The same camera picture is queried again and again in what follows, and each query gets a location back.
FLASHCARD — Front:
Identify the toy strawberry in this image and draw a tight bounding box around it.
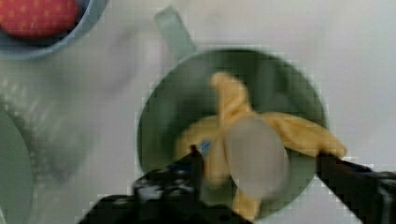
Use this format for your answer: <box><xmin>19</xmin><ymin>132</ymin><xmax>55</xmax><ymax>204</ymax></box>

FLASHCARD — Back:
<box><xmin>0</xmin><ymin>0</ymin><xmax>80</xmax><ymax>39</ymax></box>

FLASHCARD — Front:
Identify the small blue bowl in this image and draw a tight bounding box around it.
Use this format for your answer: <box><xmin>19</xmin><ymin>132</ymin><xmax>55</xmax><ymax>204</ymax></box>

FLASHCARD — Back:
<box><xmin>0</xmin><ymin>0</ymin><xmax>109</xmax><ymax>60</ymax></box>

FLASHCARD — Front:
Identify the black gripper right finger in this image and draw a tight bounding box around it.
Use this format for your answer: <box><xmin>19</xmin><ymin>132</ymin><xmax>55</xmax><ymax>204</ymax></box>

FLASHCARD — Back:
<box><xmin>316</xmin><ymin>151</ymin><xmax>396</xmax><ymax>224</ymax></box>

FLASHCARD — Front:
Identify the peeled toy banana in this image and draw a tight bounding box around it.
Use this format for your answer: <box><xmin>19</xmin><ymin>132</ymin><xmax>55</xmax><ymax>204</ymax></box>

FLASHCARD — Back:
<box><xmin>175</xmin><ymin>72</ymin><xmax>347</xmax><ymax>221</ymax></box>

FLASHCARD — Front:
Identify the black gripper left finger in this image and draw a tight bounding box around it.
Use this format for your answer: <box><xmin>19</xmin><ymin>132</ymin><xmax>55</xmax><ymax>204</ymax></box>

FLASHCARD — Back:
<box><xmin>134</xmin><ymin>145</ymin><xmax>205</xmax><ymax>212</ymax></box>

